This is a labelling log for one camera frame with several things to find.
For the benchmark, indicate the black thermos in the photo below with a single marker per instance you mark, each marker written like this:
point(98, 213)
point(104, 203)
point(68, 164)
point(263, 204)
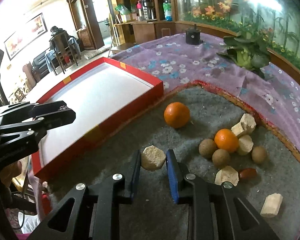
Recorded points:
point(148, 9)

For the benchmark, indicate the blue green bottle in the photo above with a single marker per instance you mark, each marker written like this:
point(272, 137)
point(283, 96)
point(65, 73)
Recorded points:
point(167, 10)

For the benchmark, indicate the dark red jujube back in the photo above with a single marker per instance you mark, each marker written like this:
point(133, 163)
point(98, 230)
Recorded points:
point(256, 117)

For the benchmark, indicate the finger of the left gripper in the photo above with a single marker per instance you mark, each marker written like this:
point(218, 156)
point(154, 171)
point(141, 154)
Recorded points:
point(53, 118)
point(49, 108)

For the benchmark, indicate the glass panel with flowers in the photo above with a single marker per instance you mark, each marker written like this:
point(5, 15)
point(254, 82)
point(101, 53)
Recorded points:
point(276, 22)

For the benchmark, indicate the red box with white inside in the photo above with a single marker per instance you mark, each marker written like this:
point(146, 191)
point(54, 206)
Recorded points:
point(104, 94)

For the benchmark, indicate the brown kiwi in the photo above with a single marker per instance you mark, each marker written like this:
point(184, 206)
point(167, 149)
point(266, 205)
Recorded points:
point(221, 158)
point(207, 148)
point(259, 154)

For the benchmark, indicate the purple floral tablecloth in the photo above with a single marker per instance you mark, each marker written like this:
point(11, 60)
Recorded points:
point(276, 96)

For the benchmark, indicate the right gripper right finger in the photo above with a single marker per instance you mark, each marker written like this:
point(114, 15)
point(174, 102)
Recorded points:
point(215, 211)

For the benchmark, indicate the grey felt mat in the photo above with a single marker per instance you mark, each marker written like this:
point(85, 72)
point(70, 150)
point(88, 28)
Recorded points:
point(153, 214)

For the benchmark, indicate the brown kiwi left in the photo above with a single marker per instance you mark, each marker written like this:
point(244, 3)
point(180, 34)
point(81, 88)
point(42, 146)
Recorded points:
point(207, 148)

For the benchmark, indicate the pink bottle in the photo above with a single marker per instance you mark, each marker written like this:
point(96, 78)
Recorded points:
point(140, 11)

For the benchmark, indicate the orange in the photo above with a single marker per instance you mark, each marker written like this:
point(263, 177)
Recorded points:
point(225, 139)
point(176, 115)

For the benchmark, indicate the seated person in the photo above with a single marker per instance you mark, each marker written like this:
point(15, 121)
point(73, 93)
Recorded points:
point(67, 40)

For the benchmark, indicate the framed wall picture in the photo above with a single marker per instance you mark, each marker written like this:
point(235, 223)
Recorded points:
point(25, 35)

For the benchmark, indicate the beige block top back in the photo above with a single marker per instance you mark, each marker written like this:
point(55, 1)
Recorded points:
point(248, 123)

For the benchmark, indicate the brown kiwi middle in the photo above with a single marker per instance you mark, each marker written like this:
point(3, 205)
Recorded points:
point(221, 158)

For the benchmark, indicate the hexagonal beige block front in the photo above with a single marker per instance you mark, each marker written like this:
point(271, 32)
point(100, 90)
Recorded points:
point(152, 158)

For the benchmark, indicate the wooden chair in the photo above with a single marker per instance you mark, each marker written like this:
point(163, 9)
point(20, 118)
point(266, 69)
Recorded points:
point(66, 55)

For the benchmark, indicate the black cylinder device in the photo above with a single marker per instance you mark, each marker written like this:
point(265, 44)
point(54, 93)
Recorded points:
point(192, 36)

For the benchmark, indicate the green leafy vegetable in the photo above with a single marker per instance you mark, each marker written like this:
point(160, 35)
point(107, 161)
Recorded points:
point(248, 53)

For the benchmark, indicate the brown kiwi right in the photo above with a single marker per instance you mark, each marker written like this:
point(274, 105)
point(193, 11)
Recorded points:
point(259, 154)

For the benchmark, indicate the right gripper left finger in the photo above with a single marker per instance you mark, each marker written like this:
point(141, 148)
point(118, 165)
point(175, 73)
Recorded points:
point(92, 212)

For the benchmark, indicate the beige block small back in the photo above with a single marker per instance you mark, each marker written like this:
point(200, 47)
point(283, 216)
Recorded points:
point(239, 129)

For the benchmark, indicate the wooden side cabinet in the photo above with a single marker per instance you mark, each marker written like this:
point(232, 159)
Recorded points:
point(145, 31)

